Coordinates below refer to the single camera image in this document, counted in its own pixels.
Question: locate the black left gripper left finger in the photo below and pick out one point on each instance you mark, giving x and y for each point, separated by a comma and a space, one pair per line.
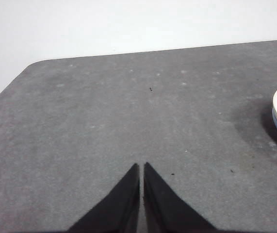
114, 211

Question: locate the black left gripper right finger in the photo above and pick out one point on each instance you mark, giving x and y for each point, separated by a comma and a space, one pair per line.
167, 211

